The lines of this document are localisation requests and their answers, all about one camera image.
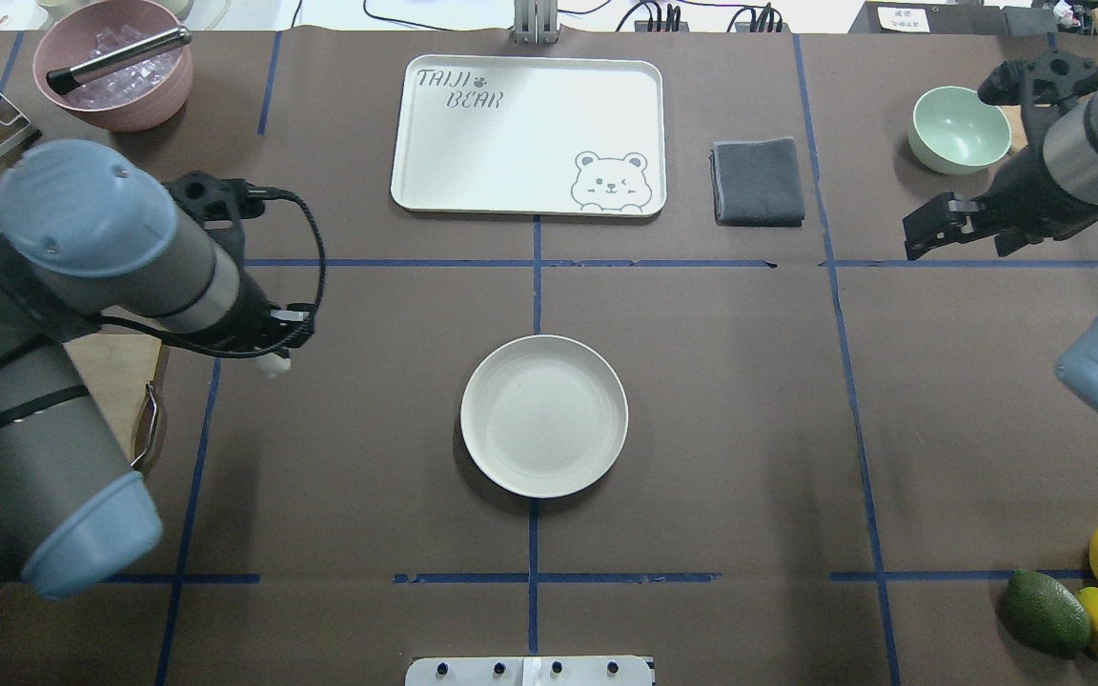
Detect green avocado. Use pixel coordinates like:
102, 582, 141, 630
997, 570, 1093, 660

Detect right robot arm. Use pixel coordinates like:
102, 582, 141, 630
903, 50, 1098, 413

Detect steel black-tipped tongs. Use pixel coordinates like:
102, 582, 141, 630
44, 25, 193, 95

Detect pink bowl with ice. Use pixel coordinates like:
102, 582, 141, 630
31, 1, 194, 131

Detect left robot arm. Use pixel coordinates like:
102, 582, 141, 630
0, 139, 321, 600

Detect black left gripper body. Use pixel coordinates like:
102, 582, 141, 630
164, 171, 316, 359

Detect mint green bowl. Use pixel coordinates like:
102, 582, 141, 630
907, 86, 1012, 175

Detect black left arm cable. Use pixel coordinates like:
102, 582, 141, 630
96, 185, 329, 361

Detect grey folded cloth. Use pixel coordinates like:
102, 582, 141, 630
710, 136, 805, 229

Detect white bear tray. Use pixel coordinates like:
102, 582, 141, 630
391, 53, 666, 218

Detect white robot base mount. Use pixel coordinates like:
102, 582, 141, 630
404, 655, 657, 685

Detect beige round plate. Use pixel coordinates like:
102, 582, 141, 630
460, 334, 629, 499

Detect aluminium frame post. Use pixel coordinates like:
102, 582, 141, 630
511, 0, 560, 45

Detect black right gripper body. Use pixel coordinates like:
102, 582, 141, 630
976, 50, 1098, 257

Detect bamboo cutting board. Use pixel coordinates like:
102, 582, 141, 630
64, 333, 167, 474

